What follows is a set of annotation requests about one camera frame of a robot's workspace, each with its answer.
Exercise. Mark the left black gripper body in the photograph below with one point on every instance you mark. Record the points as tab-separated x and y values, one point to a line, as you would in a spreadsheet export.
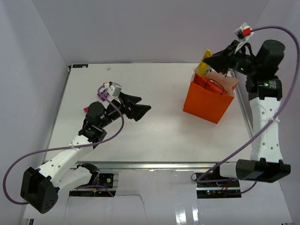
113	113

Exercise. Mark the yellow snack packet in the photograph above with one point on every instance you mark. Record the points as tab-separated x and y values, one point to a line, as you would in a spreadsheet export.
202	69

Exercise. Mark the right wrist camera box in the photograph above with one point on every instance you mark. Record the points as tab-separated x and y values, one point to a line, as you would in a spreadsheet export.
243	33

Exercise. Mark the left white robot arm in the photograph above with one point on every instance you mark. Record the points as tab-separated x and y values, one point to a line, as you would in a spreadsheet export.
42	186

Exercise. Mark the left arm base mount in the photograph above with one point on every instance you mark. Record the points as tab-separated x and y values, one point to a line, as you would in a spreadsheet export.
104	188

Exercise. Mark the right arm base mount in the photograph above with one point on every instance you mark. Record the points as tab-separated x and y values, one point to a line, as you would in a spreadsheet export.
216	190

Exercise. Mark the red chips bag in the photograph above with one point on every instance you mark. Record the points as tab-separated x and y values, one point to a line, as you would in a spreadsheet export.
209	84

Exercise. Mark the left blue table label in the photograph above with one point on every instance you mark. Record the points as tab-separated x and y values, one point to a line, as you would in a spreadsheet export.
80	66

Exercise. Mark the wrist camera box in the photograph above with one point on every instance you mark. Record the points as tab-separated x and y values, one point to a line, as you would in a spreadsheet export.
243	33
113	89

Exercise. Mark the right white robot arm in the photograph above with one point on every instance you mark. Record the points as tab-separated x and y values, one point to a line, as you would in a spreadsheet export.
264	93

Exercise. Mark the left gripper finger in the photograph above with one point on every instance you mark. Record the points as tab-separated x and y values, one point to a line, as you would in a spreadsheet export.
137	111
125	98

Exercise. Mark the purple candy bar wrapper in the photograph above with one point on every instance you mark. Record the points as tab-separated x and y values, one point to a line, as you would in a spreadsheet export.
102	91

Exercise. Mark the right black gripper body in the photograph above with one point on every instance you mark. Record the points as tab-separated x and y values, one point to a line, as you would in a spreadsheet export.
243	63

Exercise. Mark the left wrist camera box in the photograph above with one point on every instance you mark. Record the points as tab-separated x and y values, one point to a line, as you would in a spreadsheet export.
113	89

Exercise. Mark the orange paper bag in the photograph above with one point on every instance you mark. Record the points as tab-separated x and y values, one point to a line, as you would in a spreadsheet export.
208	105

